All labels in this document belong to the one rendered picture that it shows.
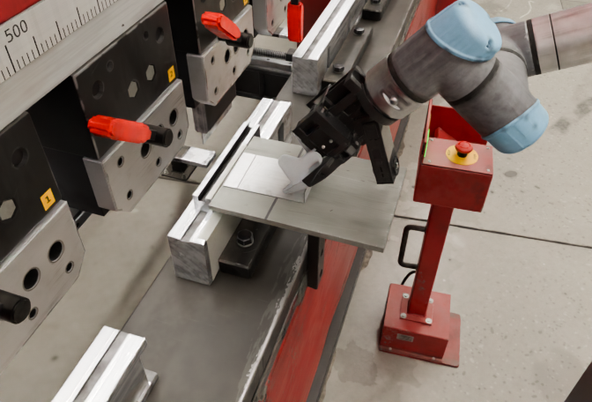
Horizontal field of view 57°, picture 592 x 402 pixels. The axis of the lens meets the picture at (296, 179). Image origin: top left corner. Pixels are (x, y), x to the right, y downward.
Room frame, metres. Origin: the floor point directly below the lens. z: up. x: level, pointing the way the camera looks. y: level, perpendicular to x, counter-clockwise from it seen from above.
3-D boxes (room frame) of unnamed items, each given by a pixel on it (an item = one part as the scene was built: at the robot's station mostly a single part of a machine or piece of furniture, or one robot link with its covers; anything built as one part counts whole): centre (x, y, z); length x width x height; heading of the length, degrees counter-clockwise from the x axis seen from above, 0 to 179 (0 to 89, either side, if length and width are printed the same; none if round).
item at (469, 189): (1.02, -0.38, 0.75); 0.20 x 0.16 x 0.18; 166
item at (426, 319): (1.02, -0.38, 0.13); 0.10 x 0.10 x 0.01; 76
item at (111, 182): (0.46, 0.19, 1.26); 0.15 x 0.09 x 0.17; 161
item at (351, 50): (1.22, -0.13, 0.89); 0.30 x 0.05 x 0.03; 161
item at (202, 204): (0.69, 0.11, 0.99); 0.20 x 0.03 x 0.03; 161
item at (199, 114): (0.67, 0.12, 1.13); 0.10 x 0.02 x 0.10; 161
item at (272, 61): (1.36, 0.28, 0.81); 0.64 x 0.08 x 0.14; 71
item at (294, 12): (0.80, 0.01, 1.20); 0.04 x 0.02 x 0.10; 71
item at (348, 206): (0.62, -0.02, 1.00); 0.26 x 0.18 x 0.01; 71
